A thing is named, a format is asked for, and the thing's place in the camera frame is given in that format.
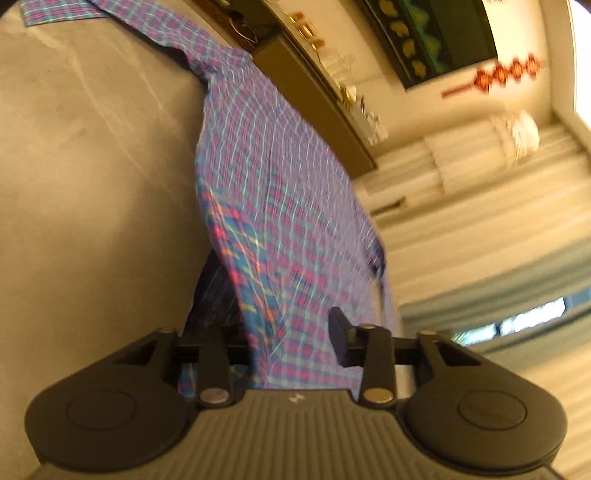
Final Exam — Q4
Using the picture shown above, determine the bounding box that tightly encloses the white floor air conditioner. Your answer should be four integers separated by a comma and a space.
351, 127, 509, 219

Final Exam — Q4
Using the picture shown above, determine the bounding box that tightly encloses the red hanging ornament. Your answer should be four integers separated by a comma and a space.
441, 52, 542, 99

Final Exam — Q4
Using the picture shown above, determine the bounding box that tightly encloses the blue pink plaid shirt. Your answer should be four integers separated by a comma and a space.
21, 0, 405, 402

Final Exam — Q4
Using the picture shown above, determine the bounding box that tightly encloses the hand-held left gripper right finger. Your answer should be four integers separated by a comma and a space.
329, 307, 490, 408

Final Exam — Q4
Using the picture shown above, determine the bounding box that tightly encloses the set of clear glass cups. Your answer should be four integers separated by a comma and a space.
323, 48, 359, 86

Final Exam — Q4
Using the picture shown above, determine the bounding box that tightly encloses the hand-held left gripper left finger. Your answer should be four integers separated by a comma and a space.
106, 325, 250, 408

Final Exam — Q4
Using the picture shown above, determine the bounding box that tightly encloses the grey television cabinet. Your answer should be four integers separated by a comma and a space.
203, 0, 378, 179

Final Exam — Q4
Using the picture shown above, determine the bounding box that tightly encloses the dark patterned wall hanging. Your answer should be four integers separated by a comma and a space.
355, 0, 500, 90

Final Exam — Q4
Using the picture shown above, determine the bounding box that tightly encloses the window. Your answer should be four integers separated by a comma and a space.
454, 296, 567, 348

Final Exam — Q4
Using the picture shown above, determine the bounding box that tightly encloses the clear labelled storage box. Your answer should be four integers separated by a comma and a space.
360, 99, 389, 147

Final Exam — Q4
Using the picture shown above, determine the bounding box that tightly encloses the cream curtain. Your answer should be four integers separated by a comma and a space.
369, 122, 591, 480

